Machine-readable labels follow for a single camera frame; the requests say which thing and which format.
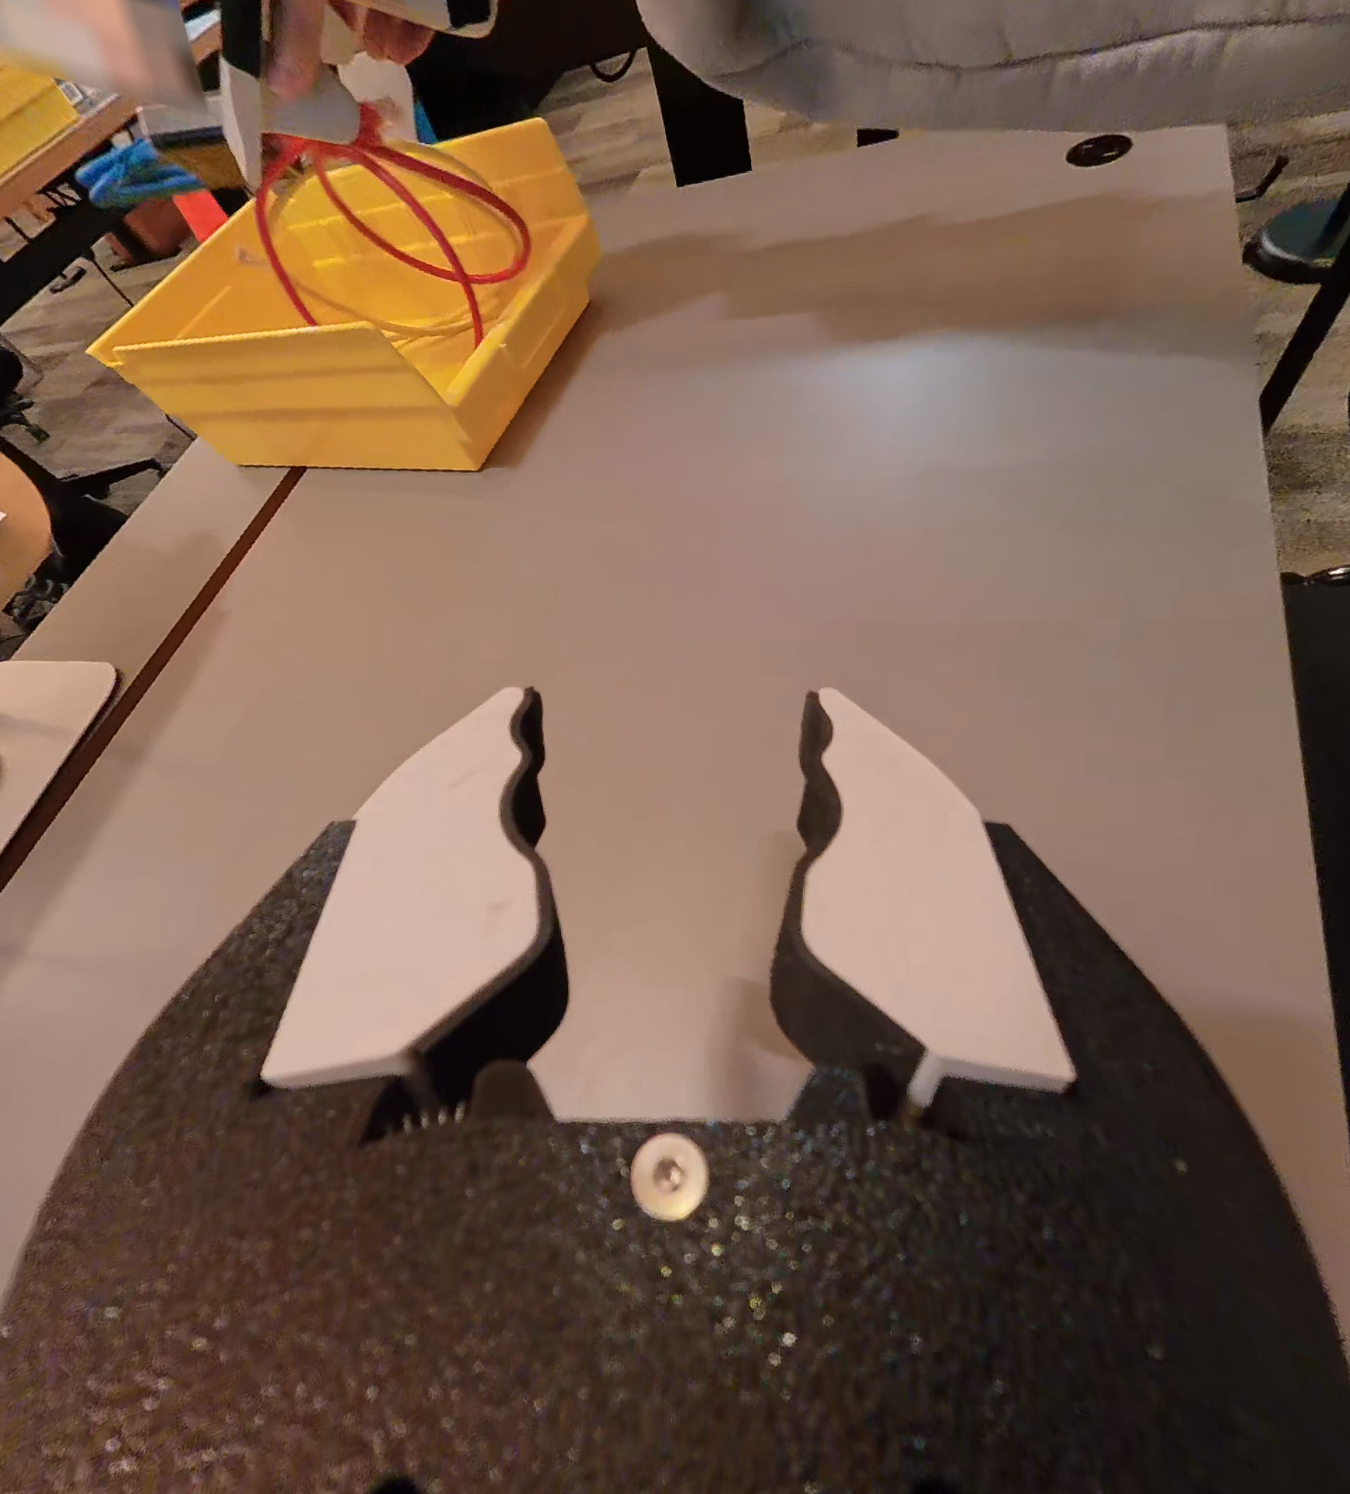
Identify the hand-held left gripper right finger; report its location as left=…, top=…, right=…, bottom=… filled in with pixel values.
left=770, top=685, right=1076, bottom=1110

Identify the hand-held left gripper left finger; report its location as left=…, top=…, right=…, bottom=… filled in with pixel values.
left=261, top=685, right=571, bottom=1092

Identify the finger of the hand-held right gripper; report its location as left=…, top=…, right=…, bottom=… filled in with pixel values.
left=263, top=58, right=370, bottom=150
left=216, top=45, right=269, bottom=180

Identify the red ethernet cable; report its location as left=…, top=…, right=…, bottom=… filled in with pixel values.
left=252, top=100, right=535, bottom=353

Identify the person's right forearm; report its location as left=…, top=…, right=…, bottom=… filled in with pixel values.
left=636, top=0, right=1350, bottom=135

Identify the person's right hand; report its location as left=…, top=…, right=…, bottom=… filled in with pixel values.
left=263, top=0, right=438, bottom=102

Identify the grey desk with wooden edge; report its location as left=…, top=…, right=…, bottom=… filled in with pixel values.
left=0, top=93, right=147, bottom=276

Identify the white stand base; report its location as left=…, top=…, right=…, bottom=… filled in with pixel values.
left=0, top=658, right=120, bottom=938

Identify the black pole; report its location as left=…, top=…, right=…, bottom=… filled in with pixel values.
left=1256, top=106, right=1350, bottom=438

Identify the black round stand base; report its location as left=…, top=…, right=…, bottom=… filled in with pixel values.
left=1245, top=193, right=1350, bottom=286

